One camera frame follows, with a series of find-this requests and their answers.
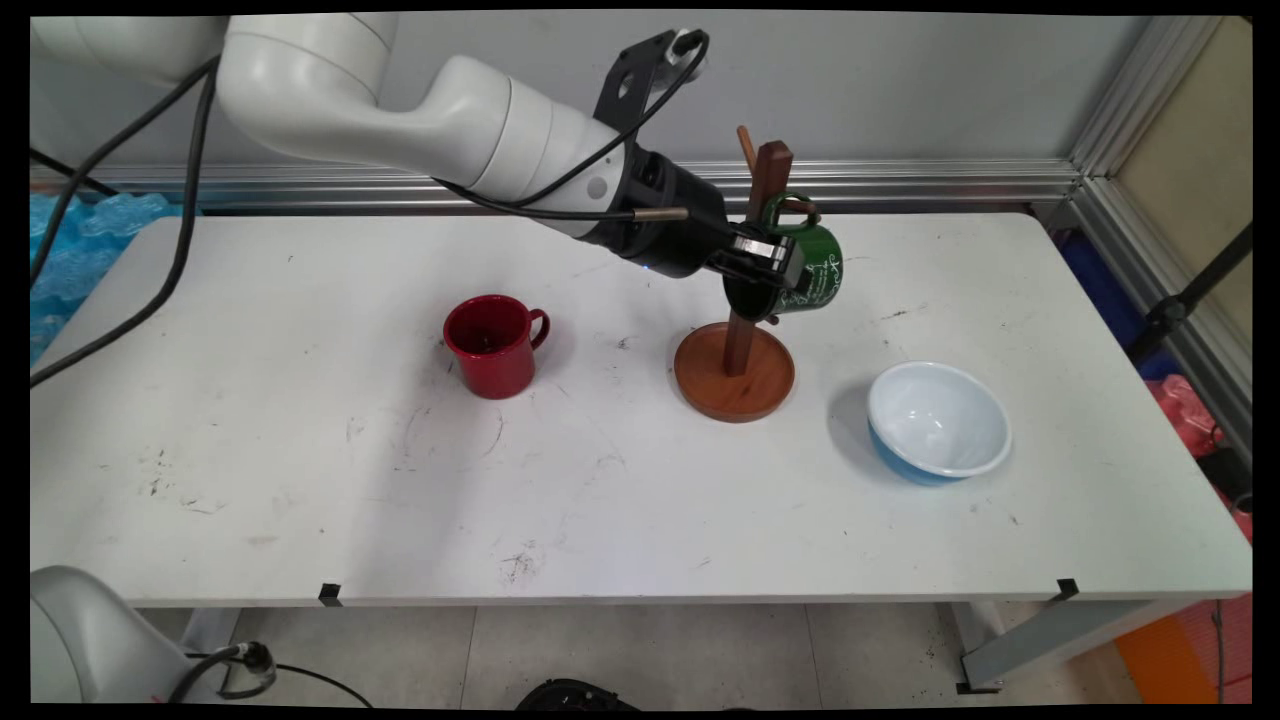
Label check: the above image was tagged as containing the black camera cable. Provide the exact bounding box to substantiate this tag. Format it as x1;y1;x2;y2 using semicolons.
30;28;713;291

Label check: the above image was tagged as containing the red mug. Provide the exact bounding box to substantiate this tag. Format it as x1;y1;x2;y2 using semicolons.
442;294;552;401

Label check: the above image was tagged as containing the blue and white bowl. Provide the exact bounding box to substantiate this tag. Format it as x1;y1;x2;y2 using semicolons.
866;361;1013;488

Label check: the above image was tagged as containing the wooden mug tree stand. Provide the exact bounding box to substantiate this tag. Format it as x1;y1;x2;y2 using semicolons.
673;126;823;424

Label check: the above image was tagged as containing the blue plastic bag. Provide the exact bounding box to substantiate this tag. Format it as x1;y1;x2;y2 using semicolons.
1055;232;1181;381

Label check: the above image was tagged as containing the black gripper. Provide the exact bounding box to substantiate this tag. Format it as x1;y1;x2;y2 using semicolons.
605;147;807;293

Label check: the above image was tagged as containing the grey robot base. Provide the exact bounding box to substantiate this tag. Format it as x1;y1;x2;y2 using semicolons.
30;566;226;706

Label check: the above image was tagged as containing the thin black cable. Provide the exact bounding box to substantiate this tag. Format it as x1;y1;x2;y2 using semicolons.
30;148;119;197

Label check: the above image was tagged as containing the orange floor panel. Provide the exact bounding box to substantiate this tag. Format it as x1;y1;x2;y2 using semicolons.
1115;615;1221;706

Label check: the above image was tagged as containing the red ribbed mat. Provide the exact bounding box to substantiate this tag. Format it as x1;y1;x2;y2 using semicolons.
1175;595;1253;706

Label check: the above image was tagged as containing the long aluminium frame rail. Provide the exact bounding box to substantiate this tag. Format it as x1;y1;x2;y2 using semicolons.
30;158;1086;213

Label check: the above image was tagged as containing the blue bubble wrap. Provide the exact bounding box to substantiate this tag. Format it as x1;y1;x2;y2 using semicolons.
30;192;201;366

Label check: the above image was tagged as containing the black rounded floor object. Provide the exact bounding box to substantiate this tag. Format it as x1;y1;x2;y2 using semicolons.
515;678;641;711

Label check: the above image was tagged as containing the grey table leg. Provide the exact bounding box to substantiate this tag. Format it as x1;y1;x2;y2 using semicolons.
182;607;241;659
950;600;1201;693

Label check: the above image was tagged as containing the black base power cable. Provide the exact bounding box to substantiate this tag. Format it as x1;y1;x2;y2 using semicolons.
170;640;373;709

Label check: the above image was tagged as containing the black tripod leg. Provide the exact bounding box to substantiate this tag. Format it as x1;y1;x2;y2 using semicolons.
1128;225;1253;361

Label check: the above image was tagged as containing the red plastic bag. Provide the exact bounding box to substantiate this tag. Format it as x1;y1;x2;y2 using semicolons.
1145;375;1226;459

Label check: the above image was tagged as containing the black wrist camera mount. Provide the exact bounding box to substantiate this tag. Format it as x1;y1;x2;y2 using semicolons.
594;28;713;136

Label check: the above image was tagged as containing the black cable with metal plug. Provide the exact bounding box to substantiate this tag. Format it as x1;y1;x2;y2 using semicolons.
30;70;693;389

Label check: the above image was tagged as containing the green enamel mug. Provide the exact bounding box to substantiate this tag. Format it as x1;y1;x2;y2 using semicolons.
722;192;846;323

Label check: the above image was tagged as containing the aluminium frame post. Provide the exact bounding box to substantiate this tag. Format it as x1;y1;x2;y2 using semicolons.
1068;15;1236;181

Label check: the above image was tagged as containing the short aluminium frame rail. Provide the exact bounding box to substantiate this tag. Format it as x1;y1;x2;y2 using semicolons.
1075;175;1253;461

